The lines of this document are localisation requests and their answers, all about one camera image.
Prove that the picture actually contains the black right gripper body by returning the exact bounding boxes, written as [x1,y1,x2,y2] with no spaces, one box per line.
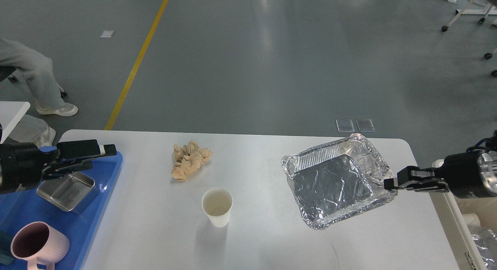
[441,151,497,199]

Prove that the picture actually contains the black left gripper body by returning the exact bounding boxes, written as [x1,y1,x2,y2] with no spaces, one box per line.
[0,143,49,194]

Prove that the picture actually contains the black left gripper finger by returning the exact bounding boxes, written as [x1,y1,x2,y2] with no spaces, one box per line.
[47,139,117,164]
[41,160,94,181]

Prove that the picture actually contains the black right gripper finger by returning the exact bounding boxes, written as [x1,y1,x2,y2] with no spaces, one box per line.
[383,165,446,191]
[402,183,450,193]

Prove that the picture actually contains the small stainless steel tray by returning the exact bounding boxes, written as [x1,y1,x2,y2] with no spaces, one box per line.
[36,172,98,214]

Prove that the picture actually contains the pink mug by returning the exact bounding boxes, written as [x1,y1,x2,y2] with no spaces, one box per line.
[10,221,70,270]

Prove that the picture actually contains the aluminium foil container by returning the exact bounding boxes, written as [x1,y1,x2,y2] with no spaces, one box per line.
[281,133,398,230]

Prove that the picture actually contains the white paper cup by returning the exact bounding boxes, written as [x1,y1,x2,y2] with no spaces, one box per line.
[201,188,234,228]

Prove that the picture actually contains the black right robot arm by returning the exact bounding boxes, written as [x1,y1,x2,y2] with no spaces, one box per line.
[383,133,497,199]

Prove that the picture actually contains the beige plastic bin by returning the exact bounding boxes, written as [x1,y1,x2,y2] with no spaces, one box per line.
[427,159,497,270]

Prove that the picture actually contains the blue plastic tray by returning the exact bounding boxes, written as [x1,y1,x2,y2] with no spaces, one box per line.
[0,152,123,270]

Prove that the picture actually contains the white side table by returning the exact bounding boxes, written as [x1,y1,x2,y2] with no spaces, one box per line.
[0,101,30,143]

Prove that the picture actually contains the person in black top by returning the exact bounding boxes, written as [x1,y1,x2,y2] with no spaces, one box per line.
[0,38,78,147]

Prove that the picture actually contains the right clear floor plate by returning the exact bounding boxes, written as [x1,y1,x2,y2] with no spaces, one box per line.
[355,119,375,132]

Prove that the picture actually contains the clear floor plate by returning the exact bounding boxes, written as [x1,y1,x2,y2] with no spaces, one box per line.
[335,119,355,132]
[355,119,375,132]

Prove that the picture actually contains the left clear floor plate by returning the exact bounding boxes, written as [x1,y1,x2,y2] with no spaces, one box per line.
[335,119,355,132]

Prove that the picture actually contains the teal sponge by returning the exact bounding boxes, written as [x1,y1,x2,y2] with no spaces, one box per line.
[0,230,14,265]

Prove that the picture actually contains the white wheeled furniture frame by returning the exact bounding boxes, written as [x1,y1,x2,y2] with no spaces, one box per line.
[441,0,497,32]

